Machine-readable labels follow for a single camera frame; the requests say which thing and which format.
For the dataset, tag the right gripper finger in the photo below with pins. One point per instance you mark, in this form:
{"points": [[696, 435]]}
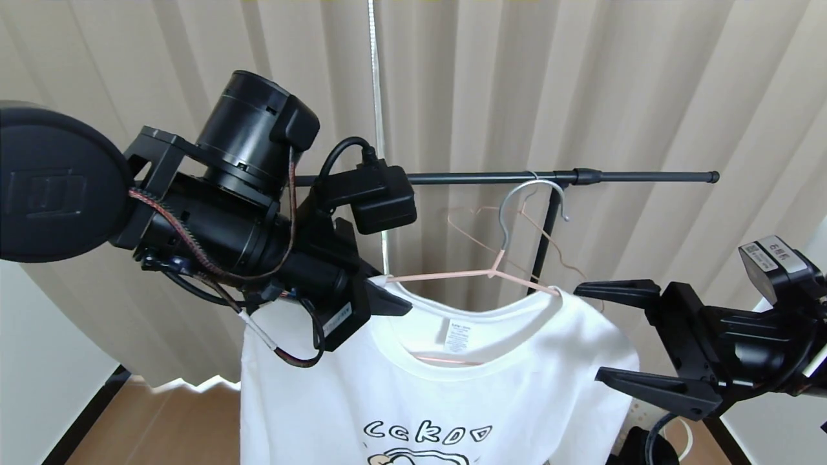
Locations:
{"points": [[620, 292], [672, 391]]}

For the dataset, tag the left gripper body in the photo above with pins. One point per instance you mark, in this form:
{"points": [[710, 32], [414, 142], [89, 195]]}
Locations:
{"points": [[258, 252]]}

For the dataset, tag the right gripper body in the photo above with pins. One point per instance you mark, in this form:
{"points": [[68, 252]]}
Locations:
{"points": [[743, 349]]}

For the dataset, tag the black garment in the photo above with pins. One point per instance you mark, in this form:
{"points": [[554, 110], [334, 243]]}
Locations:
{"points": [[630, 449]]}

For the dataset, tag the white printed t-shirt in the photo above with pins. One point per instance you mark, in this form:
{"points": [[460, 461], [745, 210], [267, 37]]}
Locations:
{"points": [[517, 400]]}

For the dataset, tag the pink clothes hanger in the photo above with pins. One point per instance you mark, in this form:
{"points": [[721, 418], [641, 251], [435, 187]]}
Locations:
{"points": [[452, 275], [475, 237]]}

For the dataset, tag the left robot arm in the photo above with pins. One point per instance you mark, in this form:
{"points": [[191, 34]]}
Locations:
{"points": [[58, 181]]}

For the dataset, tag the white laundry basket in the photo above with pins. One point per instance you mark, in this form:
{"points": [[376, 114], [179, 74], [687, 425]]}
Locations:
{"points": [[689, 440]]}

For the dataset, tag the black clothes rack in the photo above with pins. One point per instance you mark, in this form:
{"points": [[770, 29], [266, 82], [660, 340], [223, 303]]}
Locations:
{"points": [[646, 175]]}

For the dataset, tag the beige curtain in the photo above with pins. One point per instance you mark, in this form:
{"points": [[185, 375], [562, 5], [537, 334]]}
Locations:
{"points": [[581, 77]]}

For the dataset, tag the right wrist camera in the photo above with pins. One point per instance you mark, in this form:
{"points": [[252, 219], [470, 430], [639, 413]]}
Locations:
{"points": [[775, 271]]}

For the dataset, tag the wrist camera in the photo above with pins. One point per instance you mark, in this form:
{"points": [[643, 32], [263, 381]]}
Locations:
{"points": [[384, 206], [775, 271]]}

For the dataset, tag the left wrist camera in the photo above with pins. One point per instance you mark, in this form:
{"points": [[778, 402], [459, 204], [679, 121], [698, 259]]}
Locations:
{"points": [[384, 206]]}

